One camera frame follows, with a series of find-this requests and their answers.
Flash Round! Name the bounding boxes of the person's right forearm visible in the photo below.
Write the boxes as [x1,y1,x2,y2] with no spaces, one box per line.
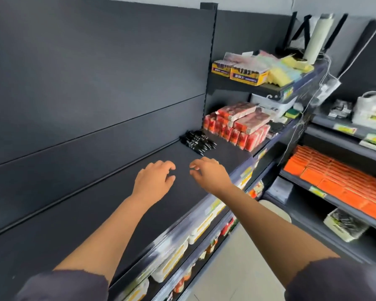
[218,184,340,287]

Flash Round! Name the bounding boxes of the dark side shelf unit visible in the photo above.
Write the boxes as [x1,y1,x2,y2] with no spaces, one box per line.
[263,15,376,270]

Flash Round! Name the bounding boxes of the person's left forearm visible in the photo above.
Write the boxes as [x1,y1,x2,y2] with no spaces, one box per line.
[53,197,151,284]

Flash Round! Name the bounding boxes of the white box of clips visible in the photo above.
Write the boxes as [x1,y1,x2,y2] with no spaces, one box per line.
[323,208,369,243]

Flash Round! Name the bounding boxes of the white hanging cable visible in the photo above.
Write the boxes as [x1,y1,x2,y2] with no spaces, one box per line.
[277,20,376,165]

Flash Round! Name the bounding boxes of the small silver packets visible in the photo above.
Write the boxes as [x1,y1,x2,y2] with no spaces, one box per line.
[328,99,354,120]

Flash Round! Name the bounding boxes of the yellow blue battery box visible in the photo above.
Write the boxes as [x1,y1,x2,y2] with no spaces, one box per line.
[229,64,269,87]
[211,59,236,77]

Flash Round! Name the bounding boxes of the orange object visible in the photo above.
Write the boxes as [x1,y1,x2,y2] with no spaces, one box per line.
[283,145,376,224]

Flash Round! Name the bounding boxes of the white paper roll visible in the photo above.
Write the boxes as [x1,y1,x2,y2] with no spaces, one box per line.
[302,14,335,65]

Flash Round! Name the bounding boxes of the grey left sleeve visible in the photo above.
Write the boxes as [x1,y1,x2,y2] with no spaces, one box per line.
[14,270,109,301]

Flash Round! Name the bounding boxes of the person's right hand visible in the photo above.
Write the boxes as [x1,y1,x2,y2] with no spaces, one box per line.
[189,156,234,196]

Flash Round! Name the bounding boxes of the white plastic bag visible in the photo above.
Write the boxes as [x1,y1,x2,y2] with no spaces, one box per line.
[352,90,376,134]

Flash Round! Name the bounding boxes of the aligned bundle of black pens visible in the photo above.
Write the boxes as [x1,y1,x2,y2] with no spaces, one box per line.
[180,130,217,153]

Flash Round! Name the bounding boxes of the black metal bracket frame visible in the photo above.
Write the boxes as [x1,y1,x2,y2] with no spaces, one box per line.
[275,10,348,57]

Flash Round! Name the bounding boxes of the black stocked shelf unit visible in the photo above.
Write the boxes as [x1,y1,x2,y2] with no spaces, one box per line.
[200,2,331,217]

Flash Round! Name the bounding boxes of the yellow sponge block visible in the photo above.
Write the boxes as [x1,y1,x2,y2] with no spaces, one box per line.
[267,56,314,86]

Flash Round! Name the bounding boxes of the grey sleeve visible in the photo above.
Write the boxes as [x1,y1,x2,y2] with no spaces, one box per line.
[14,270,109,301]
[283,257,376,301]

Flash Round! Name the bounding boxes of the person's left hand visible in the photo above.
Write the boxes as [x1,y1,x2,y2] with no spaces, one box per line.
[132,160,177,206]

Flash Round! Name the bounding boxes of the white round stool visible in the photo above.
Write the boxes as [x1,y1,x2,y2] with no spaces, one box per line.
[258,199,292,224]

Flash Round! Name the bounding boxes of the white storage box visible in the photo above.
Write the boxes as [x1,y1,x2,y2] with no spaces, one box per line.
[250,93,297,118]

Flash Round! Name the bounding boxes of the grey right sleeve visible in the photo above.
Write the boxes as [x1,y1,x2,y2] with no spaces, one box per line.
[283,257,376,301]

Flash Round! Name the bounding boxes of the plastic-wrapped red packets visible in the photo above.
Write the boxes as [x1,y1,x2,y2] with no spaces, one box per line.
[222,51,261,66]

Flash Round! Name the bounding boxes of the dark grey shelf unit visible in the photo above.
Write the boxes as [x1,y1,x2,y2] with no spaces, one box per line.
[0,0,270,301]

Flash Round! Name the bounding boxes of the yellow green price tag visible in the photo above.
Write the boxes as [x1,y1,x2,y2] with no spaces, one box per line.
[239,167,254,189]

